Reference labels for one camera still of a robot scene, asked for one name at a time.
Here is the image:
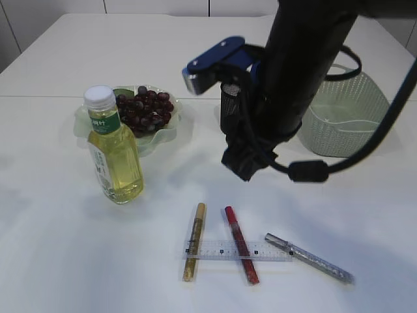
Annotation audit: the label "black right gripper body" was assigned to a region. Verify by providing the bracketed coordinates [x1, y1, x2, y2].
[222, 97, 300, 181]

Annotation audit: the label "purple grape bunch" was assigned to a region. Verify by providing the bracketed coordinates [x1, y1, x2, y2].
[113, 85, 175, 138]

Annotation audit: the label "yellow tea bottle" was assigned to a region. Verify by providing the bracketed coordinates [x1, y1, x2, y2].
[83, 85, 143, 204]

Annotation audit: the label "blue scissors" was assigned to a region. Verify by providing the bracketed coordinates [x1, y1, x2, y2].
[247, 61, 260, 80]

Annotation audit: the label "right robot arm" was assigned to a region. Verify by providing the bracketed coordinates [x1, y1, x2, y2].
[222, 1, 416, 183]

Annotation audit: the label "black mesh pen holder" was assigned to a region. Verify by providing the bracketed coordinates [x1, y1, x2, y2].
[220, 83, 240, 134]

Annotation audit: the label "green woven plastic basket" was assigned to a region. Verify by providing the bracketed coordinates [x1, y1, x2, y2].
[297, 72, 390, 158]

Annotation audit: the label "green wavy glass plate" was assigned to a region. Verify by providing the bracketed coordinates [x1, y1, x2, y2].
[73, 84, 184, 159]

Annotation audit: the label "silver glitter pen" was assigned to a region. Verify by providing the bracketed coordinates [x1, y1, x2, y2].
[265, 233, 355, 284]

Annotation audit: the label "red glitter pen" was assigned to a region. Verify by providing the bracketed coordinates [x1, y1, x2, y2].
[225, 206, 259, 285]

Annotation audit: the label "clear plastic ruler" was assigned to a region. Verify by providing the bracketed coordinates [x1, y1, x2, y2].
[182, 241, 292, 262]

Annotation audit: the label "gold glitter pen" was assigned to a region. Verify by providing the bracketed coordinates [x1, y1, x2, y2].
[182, 203, 207, 282]

